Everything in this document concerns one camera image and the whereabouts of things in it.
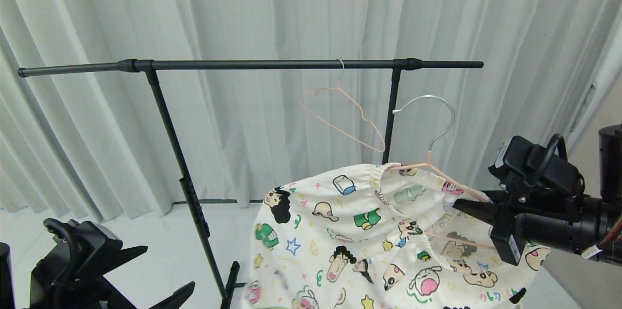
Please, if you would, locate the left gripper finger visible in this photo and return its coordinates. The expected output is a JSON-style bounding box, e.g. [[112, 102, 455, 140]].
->
[[145, 281, 196, 309], [104, 245, 149, 278]]

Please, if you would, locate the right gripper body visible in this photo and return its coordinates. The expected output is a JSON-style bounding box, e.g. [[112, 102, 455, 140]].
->
[[489, 197, 608, 267]]

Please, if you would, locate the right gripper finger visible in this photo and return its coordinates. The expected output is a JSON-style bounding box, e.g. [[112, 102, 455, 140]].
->
[[451, 197, 502, 228]]

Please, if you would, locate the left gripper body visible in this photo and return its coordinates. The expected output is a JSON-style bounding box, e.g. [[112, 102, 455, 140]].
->
[[58, 272, 147, 309]]

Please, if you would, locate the pink clothes hanger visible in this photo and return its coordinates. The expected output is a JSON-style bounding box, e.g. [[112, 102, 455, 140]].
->
[[389, 95, 497, 251], [300, 59, 387, 153]]

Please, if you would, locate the cream printed garment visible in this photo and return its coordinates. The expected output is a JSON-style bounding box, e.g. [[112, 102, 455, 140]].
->
[[242, 162, 552, 309]]

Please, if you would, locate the black clothes rack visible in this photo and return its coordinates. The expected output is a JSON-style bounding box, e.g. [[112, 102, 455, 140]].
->
[[17, 58, 484, 309]]

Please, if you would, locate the white curtain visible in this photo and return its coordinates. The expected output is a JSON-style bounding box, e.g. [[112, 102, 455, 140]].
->
[[0, 0, 622, 222]]

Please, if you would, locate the black cable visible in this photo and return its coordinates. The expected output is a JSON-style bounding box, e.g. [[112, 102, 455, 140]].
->
[[43, 218, 81, 271], [532, 133, 567, 173]]

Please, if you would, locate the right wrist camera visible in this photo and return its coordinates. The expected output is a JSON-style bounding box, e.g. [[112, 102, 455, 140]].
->
[[487, 135, 585, 203]]

